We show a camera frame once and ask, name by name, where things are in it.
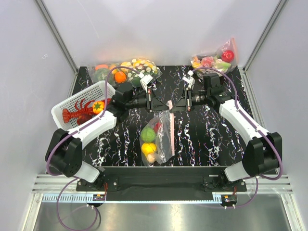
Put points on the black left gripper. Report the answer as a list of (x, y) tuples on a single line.
[(153, 104)]

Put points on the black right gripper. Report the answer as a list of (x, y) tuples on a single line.
[(185, 104)]

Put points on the clear zip top bag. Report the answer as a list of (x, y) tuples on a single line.
[(164, 137)]

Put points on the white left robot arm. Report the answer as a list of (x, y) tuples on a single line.
[(65, 150)]

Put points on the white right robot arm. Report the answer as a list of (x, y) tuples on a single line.
[(263, 152)]

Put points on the middle bag of fake food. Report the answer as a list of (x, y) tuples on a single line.
[(143, 66)]

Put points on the bag of fake food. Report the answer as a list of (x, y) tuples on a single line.
[(143, 66), (91, 70), (213, 60)]

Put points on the left bag of fake food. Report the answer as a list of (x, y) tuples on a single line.
[(91, 70)]

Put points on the right bag of fake food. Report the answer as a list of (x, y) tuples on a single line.
[(213, 60)]

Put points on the red toy chili pepper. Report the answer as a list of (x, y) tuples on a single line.
[(157, 126)]

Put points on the green toy lime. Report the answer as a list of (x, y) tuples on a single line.
[(148, 134)]

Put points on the yellow toy pear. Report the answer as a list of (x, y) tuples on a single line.
[(148, 148)]

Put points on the orange toy orange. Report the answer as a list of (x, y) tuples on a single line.
[(120, 77)]

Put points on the orange toy tomato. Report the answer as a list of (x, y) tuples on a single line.
[(98, 107)]

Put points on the white plastic basket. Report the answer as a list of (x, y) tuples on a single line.
[(86, 97)]

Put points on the green toy pumpkin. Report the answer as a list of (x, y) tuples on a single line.
[(102, 74)]

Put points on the red toy apple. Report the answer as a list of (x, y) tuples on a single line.
[(227, 56)]

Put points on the red toy lobster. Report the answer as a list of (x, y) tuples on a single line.
[(82, 113)]

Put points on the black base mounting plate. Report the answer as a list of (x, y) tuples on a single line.
[(162, 184)]

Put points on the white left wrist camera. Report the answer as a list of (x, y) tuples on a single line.
[(145, 80)]

